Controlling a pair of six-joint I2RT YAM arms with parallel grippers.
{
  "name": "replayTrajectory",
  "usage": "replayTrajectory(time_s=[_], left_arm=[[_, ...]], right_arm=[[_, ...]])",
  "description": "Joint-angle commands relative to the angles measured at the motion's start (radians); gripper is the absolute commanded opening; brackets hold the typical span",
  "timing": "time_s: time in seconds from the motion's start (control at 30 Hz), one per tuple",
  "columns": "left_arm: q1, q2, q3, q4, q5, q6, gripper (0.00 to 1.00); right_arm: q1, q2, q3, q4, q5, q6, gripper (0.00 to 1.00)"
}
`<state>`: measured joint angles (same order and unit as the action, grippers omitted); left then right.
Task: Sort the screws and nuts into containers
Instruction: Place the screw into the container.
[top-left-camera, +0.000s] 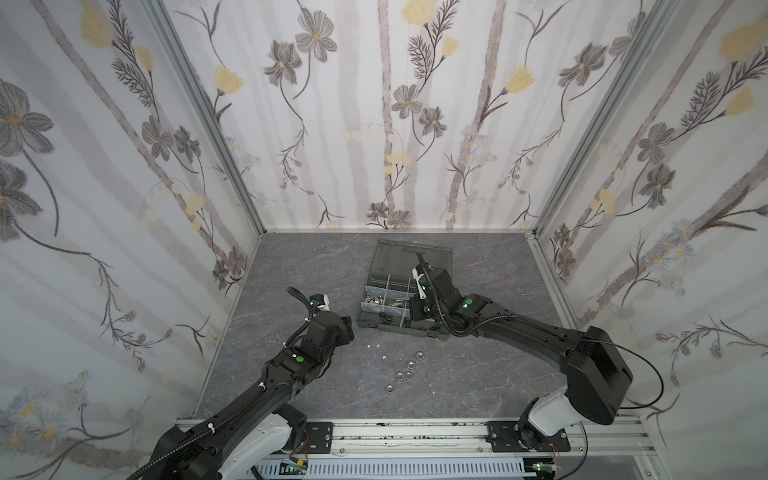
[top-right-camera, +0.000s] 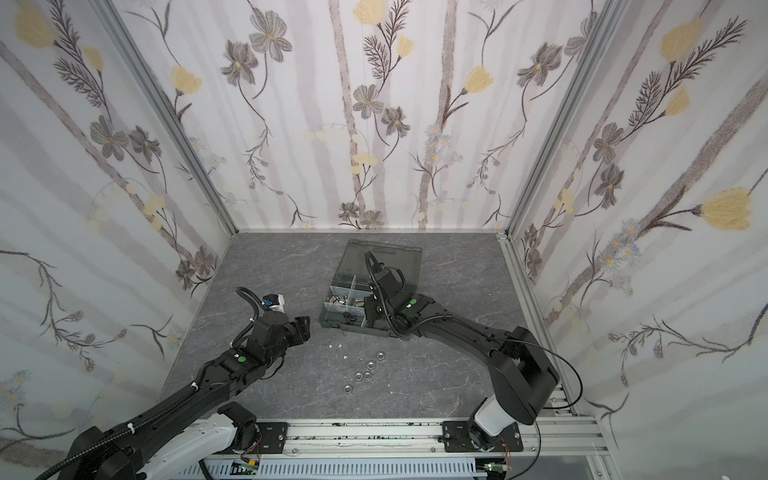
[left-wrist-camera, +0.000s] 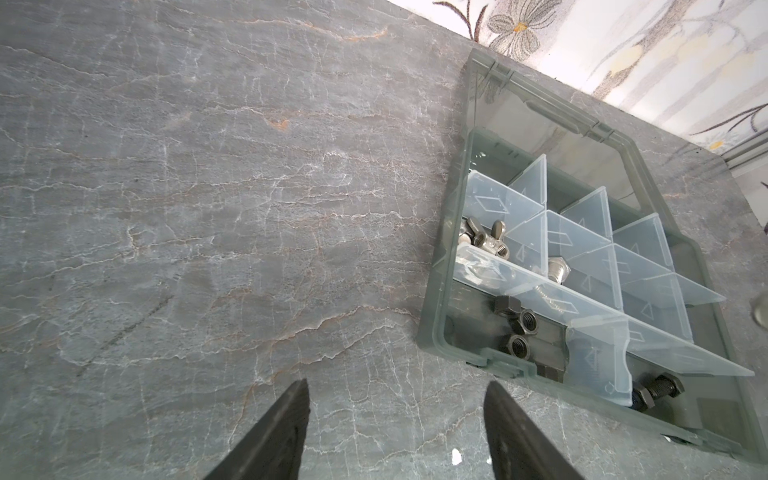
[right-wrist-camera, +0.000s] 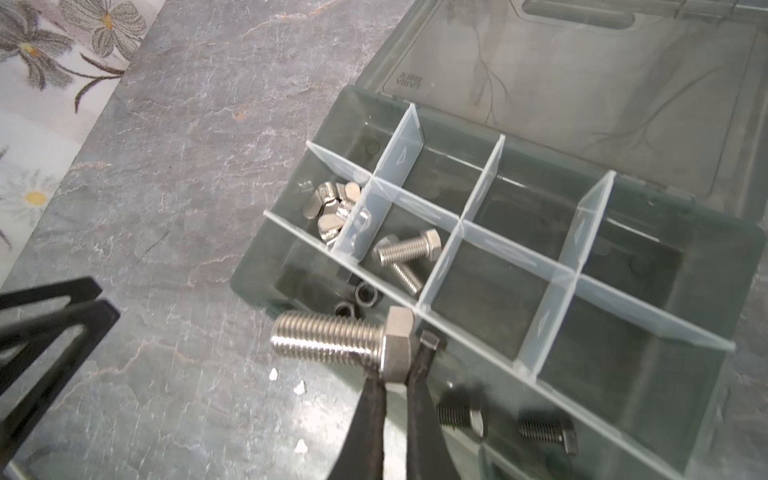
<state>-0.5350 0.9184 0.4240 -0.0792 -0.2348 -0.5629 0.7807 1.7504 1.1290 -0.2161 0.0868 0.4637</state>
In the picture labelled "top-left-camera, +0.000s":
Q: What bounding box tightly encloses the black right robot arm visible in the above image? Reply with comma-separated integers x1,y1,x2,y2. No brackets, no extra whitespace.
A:
411,253,665,451

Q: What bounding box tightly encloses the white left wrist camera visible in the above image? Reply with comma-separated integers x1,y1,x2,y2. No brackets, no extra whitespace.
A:
309,294,330,311

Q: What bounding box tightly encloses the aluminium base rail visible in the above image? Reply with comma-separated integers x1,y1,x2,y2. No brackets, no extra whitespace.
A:
256,417,669,479

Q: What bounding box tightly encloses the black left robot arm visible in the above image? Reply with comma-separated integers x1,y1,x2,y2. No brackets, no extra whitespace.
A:
129,287,354,479

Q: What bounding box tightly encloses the clear plastic organizer box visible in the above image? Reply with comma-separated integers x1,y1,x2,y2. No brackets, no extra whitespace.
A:
357,239,453,340

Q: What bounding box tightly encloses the white slotted cable duct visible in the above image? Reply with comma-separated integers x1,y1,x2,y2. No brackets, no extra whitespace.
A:
255,457,536,479

